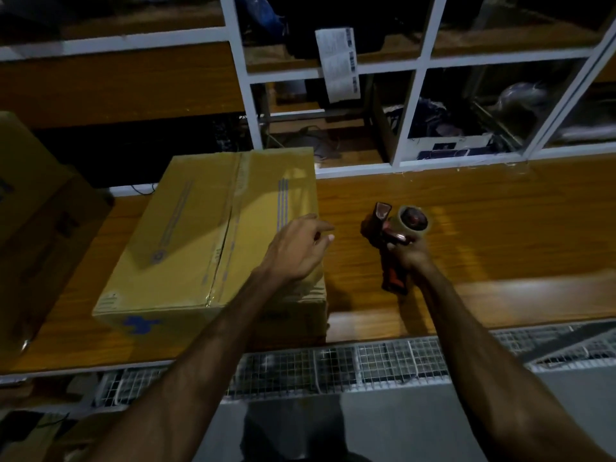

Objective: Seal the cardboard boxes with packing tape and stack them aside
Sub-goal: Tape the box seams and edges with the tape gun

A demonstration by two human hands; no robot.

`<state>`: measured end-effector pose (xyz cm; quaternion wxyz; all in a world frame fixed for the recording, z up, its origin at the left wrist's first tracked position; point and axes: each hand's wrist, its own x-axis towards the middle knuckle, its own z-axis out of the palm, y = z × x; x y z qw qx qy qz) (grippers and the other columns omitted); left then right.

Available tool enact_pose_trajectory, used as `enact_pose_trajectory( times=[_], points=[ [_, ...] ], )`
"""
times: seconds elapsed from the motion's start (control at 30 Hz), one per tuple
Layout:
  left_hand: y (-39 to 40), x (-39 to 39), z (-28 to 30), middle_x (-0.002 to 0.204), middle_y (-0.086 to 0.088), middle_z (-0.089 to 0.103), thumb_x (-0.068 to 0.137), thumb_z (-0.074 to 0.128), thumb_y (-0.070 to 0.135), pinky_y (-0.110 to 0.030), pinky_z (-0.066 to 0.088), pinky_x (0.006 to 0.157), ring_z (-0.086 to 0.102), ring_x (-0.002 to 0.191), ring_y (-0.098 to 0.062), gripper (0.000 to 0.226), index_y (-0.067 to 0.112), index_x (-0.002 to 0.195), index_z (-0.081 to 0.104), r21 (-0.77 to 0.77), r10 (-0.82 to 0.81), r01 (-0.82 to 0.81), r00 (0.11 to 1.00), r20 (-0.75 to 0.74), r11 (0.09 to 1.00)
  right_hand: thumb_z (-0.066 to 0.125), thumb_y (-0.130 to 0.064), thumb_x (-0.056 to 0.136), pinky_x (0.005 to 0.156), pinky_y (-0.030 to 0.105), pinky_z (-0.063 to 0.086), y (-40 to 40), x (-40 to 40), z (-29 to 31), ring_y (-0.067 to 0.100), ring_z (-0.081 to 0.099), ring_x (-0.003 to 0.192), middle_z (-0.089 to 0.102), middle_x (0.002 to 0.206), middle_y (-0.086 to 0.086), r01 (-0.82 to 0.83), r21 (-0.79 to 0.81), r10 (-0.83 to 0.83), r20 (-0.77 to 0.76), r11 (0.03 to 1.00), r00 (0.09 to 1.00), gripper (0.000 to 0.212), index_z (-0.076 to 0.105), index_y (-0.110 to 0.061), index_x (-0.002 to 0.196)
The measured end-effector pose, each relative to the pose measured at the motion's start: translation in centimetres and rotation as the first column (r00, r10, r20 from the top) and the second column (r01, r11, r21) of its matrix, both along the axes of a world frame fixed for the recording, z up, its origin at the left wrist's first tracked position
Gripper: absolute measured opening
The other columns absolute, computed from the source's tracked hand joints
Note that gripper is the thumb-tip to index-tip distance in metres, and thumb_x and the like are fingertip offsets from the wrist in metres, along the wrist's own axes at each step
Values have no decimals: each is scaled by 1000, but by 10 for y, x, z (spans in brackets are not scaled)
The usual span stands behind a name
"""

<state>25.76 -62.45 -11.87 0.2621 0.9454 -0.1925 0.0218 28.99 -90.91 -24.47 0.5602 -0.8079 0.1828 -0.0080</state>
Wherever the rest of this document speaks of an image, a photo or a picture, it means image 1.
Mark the person's right forearm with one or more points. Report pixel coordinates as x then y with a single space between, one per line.
495 375

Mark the plain brown cardboard box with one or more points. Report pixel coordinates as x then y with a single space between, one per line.
33 235

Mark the person's right fingers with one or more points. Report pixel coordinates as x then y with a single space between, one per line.
402 245

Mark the person's left thumb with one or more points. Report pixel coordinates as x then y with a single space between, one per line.
323 245

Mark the taped brown cardboard box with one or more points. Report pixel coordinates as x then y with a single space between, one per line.
216 240

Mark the person's left forearm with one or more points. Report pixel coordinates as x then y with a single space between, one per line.
192 365

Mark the white metal shelf frame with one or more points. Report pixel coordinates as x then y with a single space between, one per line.
414 67

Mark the red tape dispenser gun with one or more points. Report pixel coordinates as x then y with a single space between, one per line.
394 240

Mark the person's left hand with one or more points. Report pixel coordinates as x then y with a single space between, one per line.
293 250

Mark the person's right hand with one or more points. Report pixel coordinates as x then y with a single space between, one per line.
411 257

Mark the person's dark trousers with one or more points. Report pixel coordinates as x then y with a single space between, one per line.
293 428

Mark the clear plastic bag bundle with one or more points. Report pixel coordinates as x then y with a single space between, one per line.
522 103

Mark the white and blue box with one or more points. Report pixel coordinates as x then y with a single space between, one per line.
450 148

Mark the white paper label sheet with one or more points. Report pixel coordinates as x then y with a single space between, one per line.
339 62

